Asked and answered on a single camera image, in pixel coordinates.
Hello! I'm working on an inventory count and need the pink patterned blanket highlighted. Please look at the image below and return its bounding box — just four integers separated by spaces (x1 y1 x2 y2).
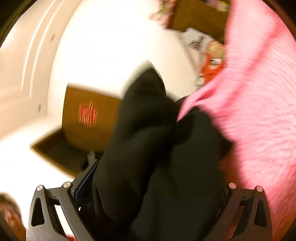
177 0 296 241

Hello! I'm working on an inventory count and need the brown wooden desk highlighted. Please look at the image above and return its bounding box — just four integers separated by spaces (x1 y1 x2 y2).
166 0 229 43

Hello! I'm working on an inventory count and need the orange plastic bag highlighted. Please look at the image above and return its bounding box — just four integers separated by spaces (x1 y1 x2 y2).
198 52 223 80

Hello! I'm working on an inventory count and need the white printed paper bag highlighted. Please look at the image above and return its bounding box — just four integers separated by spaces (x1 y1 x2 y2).
183 28 208 50

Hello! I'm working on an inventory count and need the brown wooden door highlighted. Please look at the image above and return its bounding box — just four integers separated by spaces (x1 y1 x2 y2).
31 85 123 176

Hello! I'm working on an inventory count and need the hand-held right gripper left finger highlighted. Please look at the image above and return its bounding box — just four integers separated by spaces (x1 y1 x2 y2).
26 159 102 241

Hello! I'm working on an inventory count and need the black jacket with brown hood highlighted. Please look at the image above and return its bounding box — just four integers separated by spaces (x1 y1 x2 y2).
80 67 233 241

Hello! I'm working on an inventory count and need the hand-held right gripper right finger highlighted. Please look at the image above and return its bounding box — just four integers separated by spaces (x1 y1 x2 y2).
205 183 273 241

